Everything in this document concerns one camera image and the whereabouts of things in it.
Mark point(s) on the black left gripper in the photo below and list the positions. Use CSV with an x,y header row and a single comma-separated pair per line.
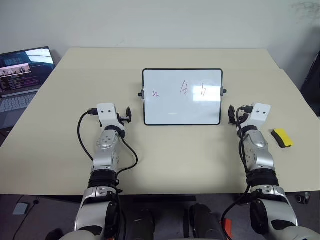
x,y
122,118

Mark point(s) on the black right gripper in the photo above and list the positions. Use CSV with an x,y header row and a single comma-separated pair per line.
x,y
240,118

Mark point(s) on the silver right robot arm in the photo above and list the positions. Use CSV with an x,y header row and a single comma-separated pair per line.
x,y
260,160

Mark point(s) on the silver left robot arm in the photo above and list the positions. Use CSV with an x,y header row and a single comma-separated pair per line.
x,y
105,160

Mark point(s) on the yellow and black eraser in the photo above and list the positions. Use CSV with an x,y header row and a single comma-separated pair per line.
x,y
283,137

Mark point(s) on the black-framed tabletop whiteboard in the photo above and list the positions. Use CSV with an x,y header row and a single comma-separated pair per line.
x,y
182,97

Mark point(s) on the black chair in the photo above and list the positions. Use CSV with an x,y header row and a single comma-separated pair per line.
x,y
312,82

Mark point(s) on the black table crossbar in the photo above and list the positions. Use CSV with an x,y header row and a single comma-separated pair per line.
x,y
162,199

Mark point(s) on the black caster wheel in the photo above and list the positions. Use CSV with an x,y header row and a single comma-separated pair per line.
x,y
301,198

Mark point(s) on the orange plastic part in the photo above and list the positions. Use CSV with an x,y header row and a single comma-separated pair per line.
x,y
228,225

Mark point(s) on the dark rounded shape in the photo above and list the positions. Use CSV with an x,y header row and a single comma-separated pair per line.
x,y
203,222

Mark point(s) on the open silver laptop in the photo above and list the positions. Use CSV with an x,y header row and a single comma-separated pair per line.
x,y
17,77

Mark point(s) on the grey robot torso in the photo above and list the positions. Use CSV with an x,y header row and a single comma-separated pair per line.
x,y
306,233

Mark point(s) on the grey floor pedal box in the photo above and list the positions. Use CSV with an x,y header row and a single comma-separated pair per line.
x,y
21,208

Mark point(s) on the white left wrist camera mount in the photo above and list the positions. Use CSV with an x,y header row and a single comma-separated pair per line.
x,y
107,114

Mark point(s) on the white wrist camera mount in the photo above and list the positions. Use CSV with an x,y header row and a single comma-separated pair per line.
x,y
260,113
107,114

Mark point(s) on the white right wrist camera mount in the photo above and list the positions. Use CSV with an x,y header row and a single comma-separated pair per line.
x,y
260,113

